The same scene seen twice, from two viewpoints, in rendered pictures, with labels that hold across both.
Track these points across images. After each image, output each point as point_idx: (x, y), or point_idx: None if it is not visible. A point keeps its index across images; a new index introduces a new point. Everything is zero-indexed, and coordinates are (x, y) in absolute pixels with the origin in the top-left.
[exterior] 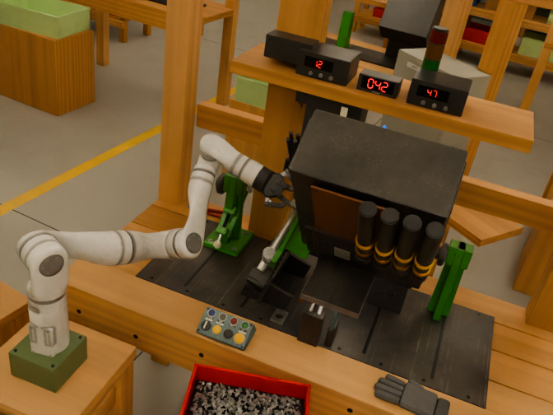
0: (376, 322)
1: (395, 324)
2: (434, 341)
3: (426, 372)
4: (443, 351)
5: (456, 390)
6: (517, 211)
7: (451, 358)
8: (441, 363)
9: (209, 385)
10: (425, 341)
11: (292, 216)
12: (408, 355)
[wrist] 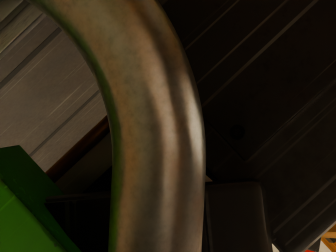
0: (34, 56)
1: (66, 59)
2: (96, 88)
3: (30, 148)
4: (89, 105)
5: (45, 164)
6: None
7: (87, 116)
8: (66, 127)
9: None
10: (83, 91)
11: (52, 20)
12: (30, 124)
